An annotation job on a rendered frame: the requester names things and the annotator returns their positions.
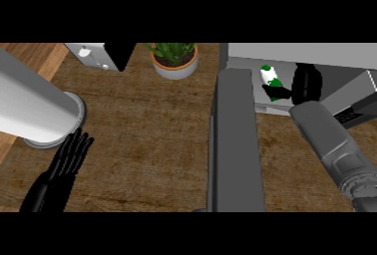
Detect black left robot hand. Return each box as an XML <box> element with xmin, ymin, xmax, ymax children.
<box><xmin>18</xmin><ymin>127</ymin><xmax>96</xmax><ymax>213</ymax></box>

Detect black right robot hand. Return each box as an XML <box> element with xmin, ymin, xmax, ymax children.
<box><xmin>260</xmin><ymin>62</ymin><xmax>325</xmax><ymax>105</ymax></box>

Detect white and green milk bottle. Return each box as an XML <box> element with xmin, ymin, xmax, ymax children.
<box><xmin>259</xmin><ymin>64</ymin><xmax>285</xmax><ymax>102</ymax></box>

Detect grey microwave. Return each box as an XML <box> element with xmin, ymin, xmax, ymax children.
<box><xmin>216</xmin><ymin>42</ymin><xmax>377</xmax><ymax>129</ymax></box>

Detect dark grey microwave door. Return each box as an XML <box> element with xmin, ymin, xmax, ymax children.
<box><xmin>191</xmin><ymin>67</ymin><xmax>268</xmax><ymax>213</ymax></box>

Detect green plant in pot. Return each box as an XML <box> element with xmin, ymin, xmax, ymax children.
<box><xmin>143</xmin><ymin>42</ymin><xmax>200</xmax><ymax>81</ymax></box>

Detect white and black appliance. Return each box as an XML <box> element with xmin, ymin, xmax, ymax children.
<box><xmin>64</xmin><ymin>42</ymin><xmax>139</xmax><ymax>73</ymax></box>

